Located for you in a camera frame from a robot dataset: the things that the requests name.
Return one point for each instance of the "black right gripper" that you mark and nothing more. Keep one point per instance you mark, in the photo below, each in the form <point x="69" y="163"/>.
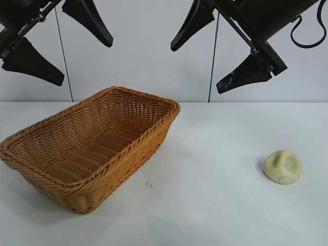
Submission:
<point x="266" y="18"/>

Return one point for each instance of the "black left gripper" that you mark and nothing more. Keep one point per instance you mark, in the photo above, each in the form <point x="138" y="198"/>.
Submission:
<point x="15" y="15"/>

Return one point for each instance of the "brown woven wicker basket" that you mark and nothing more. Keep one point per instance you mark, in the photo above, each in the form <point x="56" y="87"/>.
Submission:
<point x="77" y="153"/>

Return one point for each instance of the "pale yellow egg yolk pastry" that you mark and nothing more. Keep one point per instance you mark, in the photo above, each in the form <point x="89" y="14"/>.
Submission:
<point x="282" y="166"/>

